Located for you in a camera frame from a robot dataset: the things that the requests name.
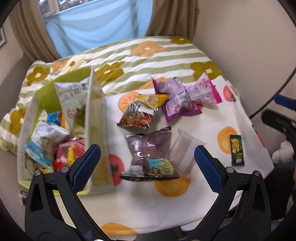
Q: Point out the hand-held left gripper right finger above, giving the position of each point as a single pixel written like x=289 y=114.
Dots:
x=208 y=169

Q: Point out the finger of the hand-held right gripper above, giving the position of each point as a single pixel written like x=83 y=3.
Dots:
x=279 y=122
x=284 y=100

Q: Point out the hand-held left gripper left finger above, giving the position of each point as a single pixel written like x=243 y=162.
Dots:
x=85 y=169

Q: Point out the pink marshmallow packet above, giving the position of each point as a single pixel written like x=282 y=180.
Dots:
x=71 y=153

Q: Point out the yellow-green cardboard box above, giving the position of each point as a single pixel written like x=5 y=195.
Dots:
x=97 y=139

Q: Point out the blue and white snack packet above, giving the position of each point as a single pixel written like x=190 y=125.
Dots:
x=46 y=141
x=53 y=117

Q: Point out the dark brown snack packet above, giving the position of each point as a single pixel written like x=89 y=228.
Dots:
x=148 y=148

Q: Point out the grey and white snack packet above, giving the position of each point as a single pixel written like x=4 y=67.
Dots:
x=71 y=102

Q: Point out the translucent white packet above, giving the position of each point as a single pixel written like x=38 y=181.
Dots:
x=182 y=150

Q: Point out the small dark green packet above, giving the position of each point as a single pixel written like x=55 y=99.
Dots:
x=237 y=150

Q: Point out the fruit print tablecloth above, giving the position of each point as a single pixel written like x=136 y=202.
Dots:
x=208 y=125

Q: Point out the red striped snack packet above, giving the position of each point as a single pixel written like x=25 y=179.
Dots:
x=136 y=119

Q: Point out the purple snack packet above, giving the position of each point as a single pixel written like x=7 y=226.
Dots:
x=174 y=102

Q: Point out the pink and white snack packet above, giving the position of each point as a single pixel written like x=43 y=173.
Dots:
x=204 y=90

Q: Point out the striped floral pillow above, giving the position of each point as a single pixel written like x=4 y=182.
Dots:
x=10 y=129

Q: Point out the yellow-orange chip packet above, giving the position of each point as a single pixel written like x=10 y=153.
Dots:
x=153 y=100

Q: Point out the grey bed headboard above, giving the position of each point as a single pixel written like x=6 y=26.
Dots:
x=11 y=76

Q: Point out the striped floral blanket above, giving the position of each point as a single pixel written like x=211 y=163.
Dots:
x=148 y=60

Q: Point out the brown curtain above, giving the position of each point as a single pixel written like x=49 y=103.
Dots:
x=34 y=30
x=173 y=18

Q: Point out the light blue cloth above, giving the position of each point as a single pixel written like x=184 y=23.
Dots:
x=99 y=25

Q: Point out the window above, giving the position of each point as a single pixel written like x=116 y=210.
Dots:
x=62 y=4

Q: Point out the framed wall poster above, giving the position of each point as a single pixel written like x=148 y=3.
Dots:
x=2 y=37

